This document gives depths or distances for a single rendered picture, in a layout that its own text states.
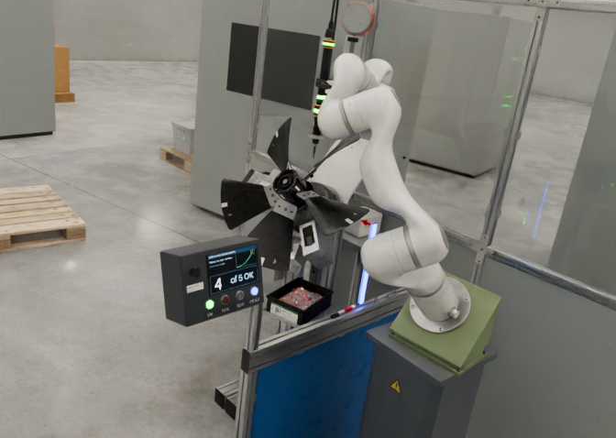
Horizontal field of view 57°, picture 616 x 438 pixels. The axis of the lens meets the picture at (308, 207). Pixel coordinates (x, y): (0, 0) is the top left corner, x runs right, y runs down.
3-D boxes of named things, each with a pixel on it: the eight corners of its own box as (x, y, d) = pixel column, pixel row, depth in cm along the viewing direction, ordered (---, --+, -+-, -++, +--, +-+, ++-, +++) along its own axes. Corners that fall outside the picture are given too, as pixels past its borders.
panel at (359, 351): (380, 430, 260) (406, 302, 238) (383, 432, 259) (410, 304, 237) (236, 521, 204) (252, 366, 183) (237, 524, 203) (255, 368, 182)
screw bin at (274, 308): (295, 291, 229) (298, 276, 226) (332, 307, 221) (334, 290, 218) (264, 312, 211) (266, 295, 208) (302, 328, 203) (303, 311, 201)
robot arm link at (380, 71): (356, 36, 172) (375, 63, 201) (336, 86, 174) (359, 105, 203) (383, 44, 170) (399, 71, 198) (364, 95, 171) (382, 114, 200)
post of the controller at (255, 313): (252, 344, 180) (258, 290, 174) (258, 349, 179) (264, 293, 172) (245, 347, 178) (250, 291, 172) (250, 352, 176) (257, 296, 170)
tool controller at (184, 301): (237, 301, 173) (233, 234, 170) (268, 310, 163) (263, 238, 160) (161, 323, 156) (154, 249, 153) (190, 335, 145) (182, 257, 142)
